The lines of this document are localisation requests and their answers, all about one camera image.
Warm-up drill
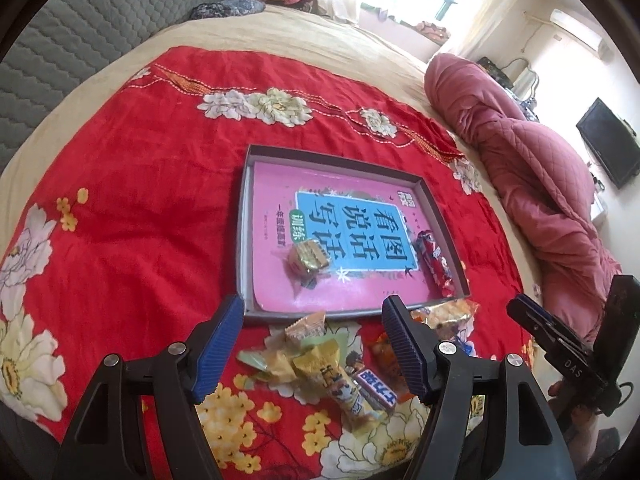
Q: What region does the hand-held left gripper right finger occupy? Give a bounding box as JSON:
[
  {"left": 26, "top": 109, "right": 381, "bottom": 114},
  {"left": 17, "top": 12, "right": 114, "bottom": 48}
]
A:
[{"left": 381, "top": 295, "right": 576, "bottom": 480}]

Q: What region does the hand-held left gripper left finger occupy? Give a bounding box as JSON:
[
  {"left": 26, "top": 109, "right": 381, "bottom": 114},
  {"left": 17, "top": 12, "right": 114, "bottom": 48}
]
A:
[{"left": 52, "top": 294, "right": 246, "bottom": 480}]

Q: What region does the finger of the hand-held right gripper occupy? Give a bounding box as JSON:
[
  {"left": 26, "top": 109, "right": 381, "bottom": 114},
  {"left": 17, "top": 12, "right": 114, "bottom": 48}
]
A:
[
  {"left": 506, "top": 294, "right": 598, "bottom": 361},
  {"left": 542, "top": 342, "right": 623, "bottom": 416}
]

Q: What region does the orange peanut packet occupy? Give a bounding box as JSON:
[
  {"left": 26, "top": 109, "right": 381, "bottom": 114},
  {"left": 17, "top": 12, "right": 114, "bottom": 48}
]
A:
[{"left": 366, "top": 332, "right": 418, "bottom": 403}]

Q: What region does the green pastry packet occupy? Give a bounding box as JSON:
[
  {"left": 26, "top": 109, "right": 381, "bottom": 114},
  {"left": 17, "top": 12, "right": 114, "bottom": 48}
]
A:
[{"left": 236, "top": 335, "right": 346, "bottom": 388}]

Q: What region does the dark chocolate bar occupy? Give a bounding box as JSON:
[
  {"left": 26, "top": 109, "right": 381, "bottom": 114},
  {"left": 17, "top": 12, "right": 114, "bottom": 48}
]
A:
[{"left": 350, "top": 367, "right": 399, "bottom": 411}]

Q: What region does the clear rice cracker packet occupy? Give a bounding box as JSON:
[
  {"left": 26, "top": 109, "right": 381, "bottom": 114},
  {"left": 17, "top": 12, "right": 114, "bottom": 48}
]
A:
[{"left": 410, "top": 298, "right": 477, "bottom": 342}]

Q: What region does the long yellow bread packet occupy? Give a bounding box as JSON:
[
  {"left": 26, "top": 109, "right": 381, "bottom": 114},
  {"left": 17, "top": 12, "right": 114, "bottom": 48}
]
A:
[{"left": 292, "top": 345, "right": 398, "bottom": 433}]

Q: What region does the peach snack packet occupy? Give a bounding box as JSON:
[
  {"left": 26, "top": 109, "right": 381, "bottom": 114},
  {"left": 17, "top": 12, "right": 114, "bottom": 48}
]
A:
[{"left": 284, "top": 311, "right": 327, "bottom": 345}]

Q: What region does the grey cardboard box tray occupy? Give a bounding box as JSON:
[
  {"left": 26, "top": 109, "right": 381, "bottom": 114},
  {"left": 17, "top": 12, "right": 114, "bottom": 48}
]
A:
[{"left": 235, "top": 144, "right": 472, "bottom": 323}]

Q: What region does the person's right hand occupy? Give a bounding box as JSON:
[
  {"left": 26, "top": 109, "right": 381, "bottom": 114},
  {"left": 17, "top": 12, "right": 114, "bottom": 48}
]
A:
[{"left": 547, "top": 380, "right": 601, "bottom": 461}]

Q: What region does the pink book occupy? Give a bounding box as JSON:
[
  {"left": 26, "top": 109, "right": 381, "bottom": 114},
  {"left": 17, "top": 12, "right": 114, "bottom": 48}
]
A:
[{"left": 249, "top": 161, "right": 441, "bottom": 313}]

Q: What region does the red candy packet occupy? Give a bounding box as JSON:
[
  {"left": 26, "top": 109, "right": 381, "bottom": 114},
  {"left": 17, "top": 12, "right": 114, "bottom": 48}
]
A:
[{"left": 415, "top": 230, "right": 457, "bottom": 298}]

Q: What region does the gold wrapped candy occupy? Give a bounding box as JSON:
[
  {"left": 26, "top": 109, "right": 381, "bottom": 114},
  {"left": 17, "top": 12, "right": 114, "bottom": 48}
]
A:
[{"left": 283, "top": 240, "right": 335, "bottom": 288}]

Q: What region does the pink quilt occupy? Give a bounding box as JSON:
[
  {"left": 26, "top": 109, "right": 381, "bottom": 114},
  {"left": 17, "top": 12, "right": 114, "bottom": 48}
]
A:
[{"left": 424, "top": 53, "right": 625, "bottom": 343}]

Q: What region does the red floral blanket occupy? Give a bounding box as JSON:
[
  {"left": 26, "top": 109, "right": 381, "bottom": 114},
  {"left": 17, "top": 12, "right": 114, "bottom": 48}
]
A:
[{"left": 0, "top": 45, "right": 551, "bottom": 480}]

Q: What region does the black television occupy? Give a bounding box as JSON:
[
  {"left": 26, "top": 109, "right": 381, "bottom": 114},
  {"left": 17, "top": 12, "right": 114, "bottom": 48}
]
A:
[{"left": 575, "top": 97, "right": 640, "bottom": 190}]

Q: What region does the metal chair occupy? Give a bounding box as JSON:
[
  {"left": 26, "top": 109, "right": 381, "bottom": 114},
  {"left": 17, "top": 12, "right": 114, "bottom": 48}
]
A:
[{"left": 499, "top": 56, "right": 540, "bottom": 102}]

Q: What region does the white air conditioner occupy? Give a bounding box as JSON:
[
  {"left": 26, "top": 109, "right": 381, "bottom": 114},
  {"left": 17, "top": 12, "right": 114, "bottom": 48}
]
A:
[{"left": 549, "top": 8, "right": 605, "bottom": 54}]

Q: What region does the beige bedsheet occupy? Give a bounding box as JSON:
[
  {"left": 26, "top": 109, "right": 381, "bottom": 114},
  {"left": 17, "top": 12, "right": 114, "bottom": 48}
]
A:
[{"left": 0, "top": 4, "right": 548, "bottom": 311}]

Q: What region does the dark floral pillow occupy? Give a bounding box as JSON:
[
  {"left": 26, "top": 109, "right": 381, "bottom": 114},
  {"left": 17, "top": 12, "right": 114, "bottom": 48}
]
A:
[{"left": 191, "top": 0, "right": 267, "bottom": 22}]

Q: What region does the grey quilted headboard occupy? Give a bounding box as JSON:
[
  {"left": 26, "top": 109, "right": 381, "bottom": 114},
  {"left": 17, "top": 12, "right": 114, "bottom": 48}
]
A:
[{"left": 0, "top": 0, "right": 236, "bottom": 173}]

